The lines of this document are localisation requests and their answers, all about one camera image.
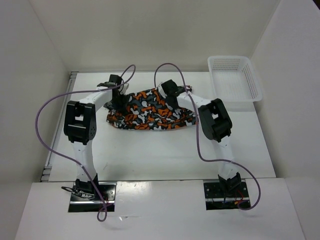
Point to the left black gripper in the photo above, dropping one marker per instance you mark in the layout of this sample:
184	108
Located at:
121	106

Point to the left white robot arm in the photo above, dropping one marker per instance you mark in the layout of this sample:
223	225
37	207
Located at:
80	127

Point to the orange camouflage shorts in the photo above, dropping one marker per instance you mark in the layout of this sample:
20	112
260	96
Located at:
147	110

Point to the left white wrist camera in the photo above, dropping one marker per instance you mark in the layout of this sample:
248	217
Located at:
123	89

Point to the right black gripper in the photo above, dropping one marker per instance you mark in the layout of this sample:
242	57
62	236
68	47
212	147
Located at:
174	107

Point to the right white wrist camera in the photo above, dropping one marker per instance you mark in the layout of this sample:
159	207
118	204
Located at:
161	91

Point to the white plastic basket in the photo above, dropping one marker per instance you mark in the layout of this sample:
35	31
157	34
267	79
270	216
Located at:
234	81

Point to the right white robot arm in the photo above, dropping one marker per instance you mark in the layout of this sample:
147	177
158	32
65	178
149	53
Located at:
215	124

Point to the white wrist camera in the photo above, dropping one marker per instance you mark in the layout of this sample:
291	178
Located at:
123	89
161	91

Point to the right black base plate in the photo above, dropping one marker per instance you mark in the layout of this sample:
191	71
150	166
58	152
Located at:
216	199

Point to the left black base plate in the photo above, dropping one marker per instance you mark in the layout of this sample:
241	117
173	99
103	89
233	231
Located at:
81	203

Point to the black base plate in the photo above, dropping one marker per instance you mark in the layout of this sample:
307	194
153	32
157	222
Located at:
216	199
81	203

